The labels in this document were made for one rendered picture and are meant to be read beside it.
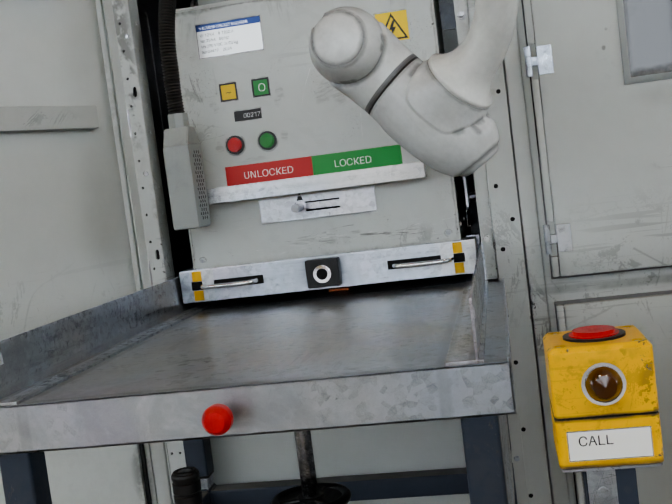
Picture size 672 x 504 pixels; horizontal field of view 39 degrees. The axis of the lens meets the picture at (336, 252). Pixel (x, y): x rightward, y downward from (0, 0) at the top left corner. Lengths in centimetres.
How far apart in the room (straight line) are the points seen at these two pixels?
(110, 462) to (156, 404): 80
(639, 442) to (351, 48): 65
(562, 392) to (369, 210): 95
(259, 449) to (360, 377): 79
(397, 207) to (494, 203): 17
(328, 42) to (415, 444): 80
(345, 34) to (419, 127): 15
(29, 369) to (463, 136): 62
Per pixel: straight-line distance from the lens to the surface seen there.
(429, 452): 173
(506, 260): 166
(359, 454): 175
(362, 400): 101
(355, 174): 163
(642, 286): 169
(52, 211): 169
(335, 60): 123
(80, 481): 190
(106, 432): 110
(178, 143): 163
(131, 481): 186
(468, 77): 124
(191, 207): 163
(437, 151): 125
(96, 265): 174
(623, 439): 78
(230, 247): 173
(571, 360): 76
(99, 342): 142
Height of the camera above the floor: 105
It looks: 4 degrees down
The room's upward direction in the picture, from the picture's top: 7 degrees counter-clockwise
